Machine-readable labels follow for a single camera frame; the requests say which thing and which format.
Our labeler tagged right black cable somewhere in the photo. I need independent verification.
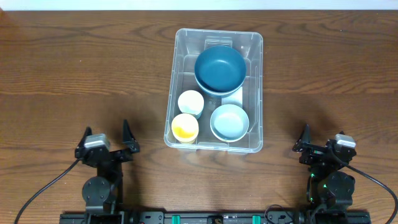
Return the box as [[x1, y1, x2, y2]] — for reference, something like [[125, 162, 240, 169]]
[[345, 161, 398, 224]]

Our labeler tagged light blue cup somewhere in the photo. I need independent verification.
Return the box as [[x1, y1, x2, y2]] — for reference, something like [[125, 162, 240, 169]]
[[186, 108, 203, 119]]

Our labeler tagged yellow small bowl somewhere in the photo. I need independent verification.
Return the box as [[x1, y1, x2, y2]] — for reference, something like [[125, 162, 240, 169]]
[[215, 135, 244, 142]]

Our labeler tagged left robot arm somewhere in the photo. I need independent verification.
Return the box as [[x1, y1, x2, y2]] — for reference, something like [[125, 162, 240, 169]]
[[75, 119, 140, 223]]

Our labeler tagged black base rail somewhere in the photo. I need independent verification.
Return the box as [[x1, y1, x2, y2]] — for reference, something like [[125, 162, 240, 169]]
[[58, 210, 371, 224]]

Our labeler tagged left black cable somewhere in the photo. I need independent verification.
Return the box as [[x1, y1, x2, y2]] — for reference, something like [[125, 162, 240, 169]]
[[14, 157, 82, 224]]

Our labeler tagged white label in bin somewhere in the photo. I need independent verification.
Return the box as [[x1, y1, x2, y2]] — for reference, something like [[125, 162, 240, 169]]
[[221, 87, 243, 108]]

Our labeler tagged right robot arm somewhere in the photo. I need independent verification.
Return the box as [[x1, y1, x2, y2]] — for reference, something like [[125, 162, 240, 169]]
[[292, 125, 356, 223]]

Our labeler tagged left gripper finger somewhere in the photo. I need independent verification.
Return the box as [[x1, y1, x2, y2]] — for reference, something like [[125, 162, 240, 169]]
[[77, 126, 92, 148], [123, 119, 139, 152]]

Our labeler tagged pink cup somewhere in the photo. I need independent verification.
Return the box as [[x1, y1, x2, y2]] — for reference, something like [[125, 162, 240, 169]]
[[174, 132, 198, 144]]

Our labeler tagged black cable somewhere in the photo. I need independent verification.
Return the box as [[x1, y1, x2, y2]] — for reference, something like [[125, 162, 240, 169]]
[[14, 157, 82, 224], [345, 161, 398, 224]]

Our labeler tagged yellow cup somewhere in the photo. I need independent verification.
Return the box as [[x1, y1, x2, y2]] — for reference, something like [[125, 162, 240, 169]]
[[172, 113, 199, 134], [177, 139, 196, 144]]

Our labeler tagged clear plastic storage bin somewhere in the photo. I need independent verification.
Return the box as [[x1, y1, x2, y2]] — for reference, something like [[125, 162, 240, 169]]
[[164, 28, 264, 154]]

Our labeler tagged cream cup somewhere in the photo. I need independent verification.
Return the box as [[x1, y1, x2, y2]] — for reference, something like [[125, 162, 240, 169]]
[[177, 90, 204, 115]]

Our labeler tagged grey small bowl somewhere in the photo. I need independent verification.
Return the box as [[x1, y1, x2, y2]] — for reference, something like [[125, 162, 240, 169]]
[[210, 105, 249, 137]]

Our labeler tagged dark blue bowl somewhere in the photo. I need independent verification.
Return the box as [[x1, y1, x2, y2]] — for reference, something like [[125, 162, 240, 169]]
[[195, 77, 244, 98], [194, 45, 247, 81]]

